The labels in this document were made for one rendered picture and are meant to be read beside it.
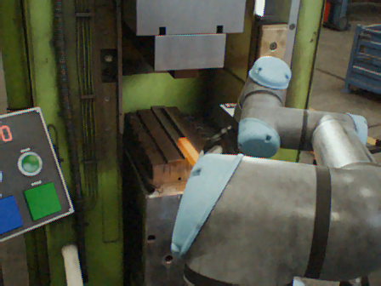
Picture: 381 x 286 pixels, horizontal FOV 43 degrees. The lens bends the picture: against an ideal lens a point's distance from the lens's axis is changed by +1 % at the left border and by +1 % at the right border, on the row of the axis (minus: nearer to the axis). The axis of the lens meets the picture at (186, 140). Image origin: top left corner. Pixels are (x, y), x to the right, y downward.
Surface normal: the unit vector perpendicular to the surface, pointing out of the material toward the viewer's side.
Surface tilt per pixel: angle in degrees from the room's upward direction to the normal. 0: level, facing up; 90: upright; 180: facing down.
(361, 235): 67
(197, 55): 90
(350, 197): 32
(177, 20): 90
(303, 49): 90
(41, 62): 90
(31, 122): 60
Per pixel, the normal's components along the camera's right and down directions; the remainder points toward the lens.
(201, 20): 0.31, 0.42
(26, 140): 0.62, -0.15
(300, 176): 0.00, -0.80
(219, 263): -0.44, -0.02
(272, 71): 0.18, -0.59
